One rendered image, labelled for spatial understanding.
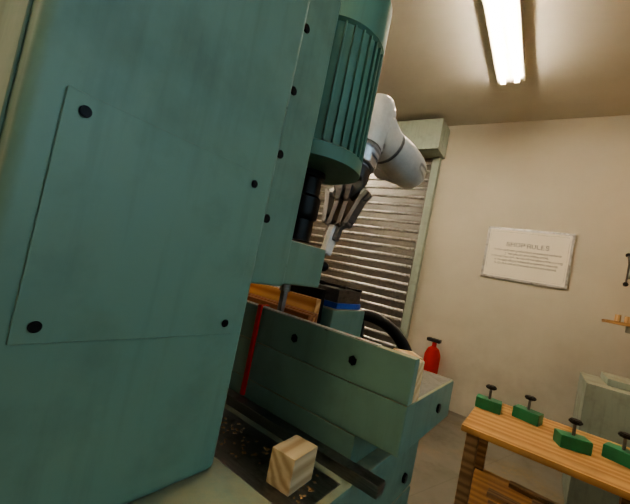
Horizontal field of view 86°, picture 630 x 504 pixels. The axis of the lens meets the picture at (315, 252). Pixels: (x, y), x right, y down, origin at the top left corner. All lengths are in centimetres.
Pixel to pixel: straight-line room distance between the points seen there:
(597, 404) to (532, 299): 114
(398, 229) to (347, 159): 313
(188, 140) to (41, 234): 13
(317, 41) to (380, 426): 50
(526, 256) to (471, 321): 73
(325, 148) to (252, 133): 18
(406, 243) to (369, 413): 321
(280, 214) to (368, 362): 22
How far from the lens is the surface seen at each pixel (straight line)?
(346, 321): 73
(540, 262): 342
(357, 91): 59
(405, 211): 369
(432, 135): 361
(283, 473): 42
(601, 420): 256
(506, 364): 345
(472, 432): 165
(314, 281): 59
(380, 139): 90
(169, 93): 32
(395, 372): 44
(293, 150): 47
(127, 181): 30
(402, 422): 45
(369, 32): 64
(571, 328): 342
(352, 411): 48
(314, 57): 53
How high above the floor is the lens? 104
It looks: 2 degrees up
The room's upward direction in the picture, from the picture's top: 12 degrees clockwise
